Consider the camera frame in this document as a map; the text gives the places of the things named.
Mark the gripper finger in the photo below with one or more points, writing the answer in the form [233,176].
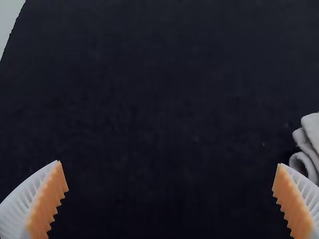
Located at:
[296,199]
[37,201]

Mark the pale towel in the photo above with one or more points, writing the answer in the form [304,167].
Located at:
[307,144]

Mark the black mat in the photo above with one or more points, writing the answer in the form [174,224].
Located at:
[159,99]

